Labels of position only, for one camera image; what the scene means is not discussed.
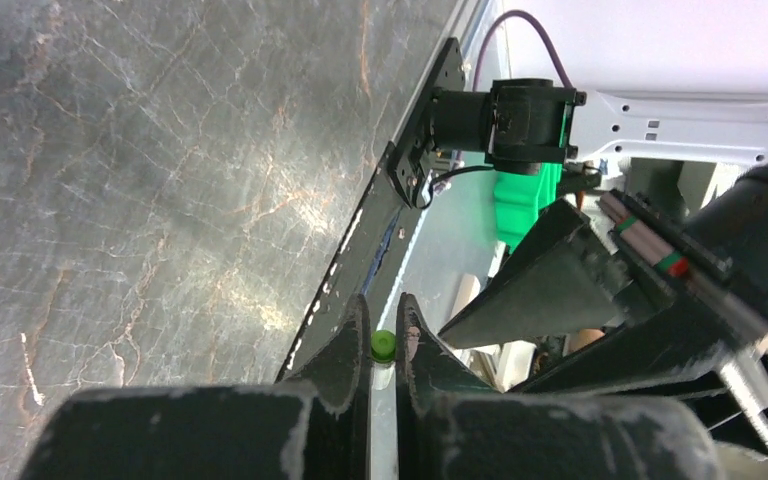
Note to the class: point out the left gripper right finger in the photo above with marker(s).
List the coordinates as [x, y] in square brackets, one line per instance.
[452, 425]

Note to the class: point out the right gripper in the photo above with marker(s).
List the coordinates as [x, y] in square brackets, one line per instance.
[711, 348]

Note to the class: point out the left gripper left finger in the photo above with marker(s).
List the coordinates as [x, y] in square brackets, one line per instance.
[313, 424]

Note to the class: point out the green pen cap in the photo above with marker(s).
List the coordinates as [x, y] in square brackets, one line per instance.
[383, 346]

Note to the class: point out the red white marker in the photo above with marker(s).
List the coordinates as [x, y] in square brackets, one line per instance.
[654, 250]

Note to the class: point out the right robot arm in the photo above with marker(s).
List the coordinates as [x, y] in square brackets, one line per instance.
[733, 225]

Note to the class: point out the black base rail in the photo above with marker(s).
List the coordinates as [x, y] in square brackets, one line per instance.
[370, 253]

